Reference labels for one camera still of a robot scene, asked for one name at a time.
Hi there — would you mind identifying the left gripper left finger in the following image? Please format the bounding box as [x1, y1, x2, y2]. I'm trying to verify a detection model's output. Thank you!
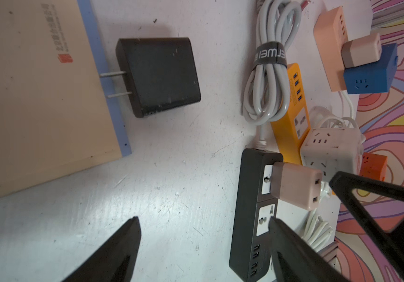
[64, 216, 141, 282]

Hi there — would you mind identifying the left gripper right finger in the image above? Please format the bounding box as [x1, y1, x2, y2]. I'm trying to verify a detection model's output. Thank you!
[269, 217, 347, 282]

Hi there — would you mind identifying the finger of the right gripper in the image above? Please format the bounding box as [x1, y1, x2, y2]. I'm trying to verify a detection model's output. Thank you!
[329, 172, 404, 282]

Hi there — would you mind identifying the black power strip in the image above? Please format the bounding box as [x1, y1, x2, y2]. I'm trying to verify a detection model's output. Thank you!
[229, 149, 283, 282]

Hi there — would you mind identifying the pink small plug adapter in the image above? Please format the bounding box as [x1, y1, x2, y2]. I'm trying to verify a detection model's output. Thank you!
[270, 162, 323, 211]

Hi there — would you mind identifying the orange cube socket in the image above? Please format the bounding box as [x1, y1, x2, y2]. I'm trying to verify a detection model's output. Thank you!
[359, 153, 388, 182]

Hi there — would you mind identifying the white cube socket adapter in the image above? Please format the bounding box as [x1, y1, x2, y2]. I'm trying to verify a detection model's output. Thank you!
[300, 128, 364, 182]

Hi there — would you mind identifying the yellow power strip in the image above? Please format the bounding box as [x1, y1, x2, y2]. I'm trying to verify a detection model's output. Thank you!
[271, 63, 311, 165]

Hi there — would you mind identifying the black charger plug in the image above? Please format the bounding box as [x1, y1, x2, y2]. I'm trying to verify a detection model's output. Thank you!
[100, 38, 201, 118]

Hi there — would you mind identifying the blue cube socket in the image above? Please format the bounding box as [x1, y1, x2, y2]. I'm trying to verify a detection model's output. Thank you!
[344, 43, 398, 95]

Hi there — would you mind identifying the pink power strip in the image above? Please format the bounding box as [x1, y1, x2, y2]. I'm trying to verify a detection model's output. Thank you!
[314, 6, 348, 92]

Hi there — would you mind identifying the white coiled cable front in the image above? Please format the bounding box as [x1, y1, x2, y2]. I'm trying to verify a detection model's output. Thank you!
[300, 207, 335, 253]

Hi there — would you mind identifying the white coiled cable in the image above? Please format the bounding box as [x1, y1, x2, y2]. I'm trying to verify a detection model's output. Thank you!
[300, 207, 335, 253]
[309, 90, 367, 145]

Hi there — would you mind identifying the white coiled cable right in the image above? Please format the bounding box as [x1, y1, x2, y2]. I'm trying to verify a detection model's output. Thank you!
[309, 90, 367, 145]

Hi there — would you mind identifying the grey bundled cable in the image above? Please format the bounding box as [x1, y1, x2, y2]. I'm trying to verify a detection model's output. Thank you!
[242, 0, 304, 127]

